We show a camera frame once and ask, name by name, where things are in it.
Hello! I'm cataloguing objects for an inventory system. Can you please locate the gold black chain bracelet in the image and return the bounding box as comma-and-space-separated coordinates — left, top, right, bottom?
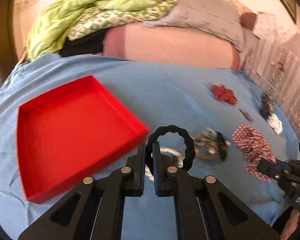
191, 127, 231, 162

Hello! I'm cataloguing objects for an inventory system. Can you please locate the large pearl bracelet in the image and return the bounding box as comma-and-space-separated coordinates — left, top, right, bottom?
144, 146, 185, 181

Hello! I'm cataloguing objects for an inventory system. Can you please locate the small red striped hair clip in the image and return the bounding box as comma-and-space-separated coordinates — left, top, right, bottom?
239, 109, 254, 122

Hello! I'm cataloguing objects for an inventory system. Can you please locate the black garment under duvet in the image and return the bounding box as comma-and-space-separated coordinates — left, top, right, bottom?
59, 29, 108, 57

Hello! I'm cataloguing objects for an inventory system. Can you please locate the red dotted scrunchie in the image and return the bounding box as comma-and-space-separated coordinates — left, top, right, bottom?
210, 84, 237, 106

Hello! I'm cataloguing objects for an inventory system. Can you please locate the striped floral pillow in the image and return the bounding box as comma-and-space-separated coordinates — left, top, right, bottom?
243, 39, 300, 141

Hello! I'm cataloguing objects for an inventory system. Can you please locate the red white checked scrunchie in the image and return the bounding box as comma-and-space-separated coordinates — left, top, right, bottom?
231, 123, 276, 182

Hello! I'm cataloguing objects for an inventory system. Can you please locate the green quilted duvet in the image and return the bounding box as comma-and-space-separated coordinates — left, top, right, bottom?
26, 0, 178, 61

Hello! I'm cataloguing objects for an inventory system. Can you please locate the light blue blanket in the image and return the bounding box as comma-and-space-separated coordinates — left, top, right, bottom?
0, 54, 300, 239

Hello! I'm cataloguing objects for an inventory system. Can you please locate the black beaded bracelet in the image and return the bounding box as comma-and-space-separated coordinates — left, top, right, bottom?
259, 91, 284, 135

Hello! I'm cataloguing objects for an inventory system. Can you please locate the grey pillow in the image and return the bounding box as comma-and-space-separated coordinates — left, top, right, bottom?
143, 0, 244, 51

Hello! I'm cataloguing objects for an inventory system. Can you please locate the pink bed sheet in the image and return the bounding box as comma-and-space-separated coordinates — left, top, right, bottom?
103, 23, 239, 70

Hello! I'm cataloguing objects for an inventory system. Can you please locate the black spiral hair tie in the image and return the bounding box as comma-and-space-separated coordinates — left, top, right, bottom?
145, 125, 197, 176

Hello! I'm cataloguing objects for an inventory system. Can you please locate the red shallow tray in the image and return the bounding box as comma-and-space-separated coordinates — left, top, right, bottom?
17, 75, 148, 204

